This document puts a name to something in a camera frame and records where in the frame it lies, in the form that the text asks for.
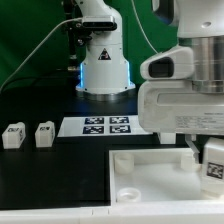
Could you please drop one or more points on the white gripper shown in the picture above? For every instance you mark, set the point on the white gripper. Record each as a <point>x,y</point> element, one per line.
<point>173,107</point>

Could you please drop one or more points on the white square tabletop part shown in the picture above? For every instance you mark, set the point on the white square tabletop part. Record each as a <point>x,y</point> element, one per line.
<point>156,175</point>

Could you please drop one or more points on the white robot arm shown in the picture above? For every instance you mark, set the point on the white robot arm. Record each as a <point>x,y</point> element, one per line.
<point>105,73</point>

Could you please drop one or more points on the white sheet with markers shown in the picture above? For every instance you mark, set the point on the white sheet with markers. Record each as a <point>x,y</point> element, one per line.
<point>100,126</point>

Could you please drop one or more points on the white obstacle front rail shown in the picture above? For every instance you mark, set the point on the white obstacle front rail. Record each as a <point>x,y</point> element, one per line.
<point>187,212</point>

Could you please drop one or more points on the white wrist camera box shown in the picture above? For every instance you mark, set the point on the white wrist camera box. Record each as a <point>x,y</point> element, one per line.
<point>175,64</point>

